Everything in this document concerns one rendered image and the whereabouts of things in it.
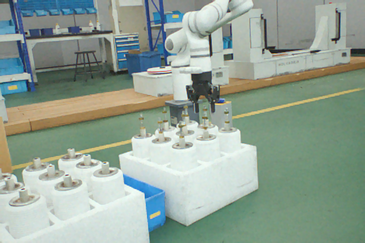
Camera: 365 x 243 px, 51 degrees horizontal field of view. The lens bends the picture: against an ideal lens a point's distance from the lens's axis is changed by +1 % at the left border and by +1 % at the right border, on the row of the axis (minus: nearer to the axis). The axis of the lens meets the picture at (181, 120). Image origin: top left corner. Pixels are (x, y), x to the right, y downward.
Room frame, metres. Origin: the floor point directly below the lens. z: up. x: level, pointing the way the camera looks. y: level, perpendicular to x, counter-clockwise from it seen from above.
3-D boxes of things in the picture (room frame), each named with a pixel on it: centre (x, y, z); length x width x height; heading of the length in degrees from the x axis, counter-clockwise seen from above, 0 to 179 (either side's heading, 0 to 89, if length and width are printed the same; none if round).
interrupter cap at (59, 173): (1.09, 0.41, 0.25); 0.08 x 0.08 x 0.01
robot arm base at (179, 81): (1.89, -0.02, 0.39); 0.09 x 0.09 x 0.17; 28
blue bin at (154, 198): (1.28, 0.21, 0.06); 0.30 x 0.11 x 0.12; 40
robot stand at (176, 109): (1.89, -0.02, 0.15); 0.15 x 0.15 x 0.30; 28
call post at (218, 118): (1.69, -0.18, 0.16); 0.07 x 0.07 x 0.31; 40
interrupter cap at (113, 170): (1.08, 0.24, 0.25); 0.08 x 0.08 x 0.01
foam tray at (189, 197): (1.44, -0.01, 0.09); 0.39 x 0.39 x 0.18; 40
